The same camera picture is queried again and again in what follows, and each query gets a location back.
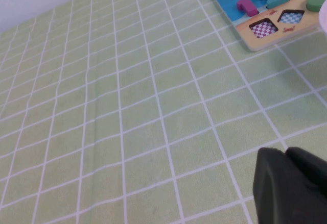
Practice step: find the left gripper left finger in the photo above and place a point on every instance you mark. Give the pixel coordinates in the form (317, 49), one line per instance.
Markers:
(276, 196)

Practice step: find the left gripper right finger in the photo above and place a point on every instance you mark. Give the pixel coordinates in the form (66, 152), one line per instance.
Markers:
(309, 168)

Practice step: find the wooden number puzzle board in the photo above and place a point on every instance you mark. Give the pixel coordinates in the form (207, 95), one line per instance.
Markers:
(281, 36)

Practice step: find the magenta number one piece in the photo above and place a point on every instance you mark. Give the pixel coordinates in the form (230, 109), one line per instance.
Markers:
(246, 4)

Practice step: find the pink plastic bowl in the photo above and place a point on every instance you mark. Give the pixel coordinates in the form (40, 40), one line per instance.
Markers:
(324, 17)

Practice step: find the green circle piece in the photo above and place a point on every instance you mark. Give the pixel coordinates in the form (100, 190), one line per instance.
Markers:
(316, 1)

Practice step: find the green checked tablecloth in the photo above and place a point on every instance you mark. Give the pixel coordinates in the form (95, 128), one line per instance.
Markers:
(127, 106)

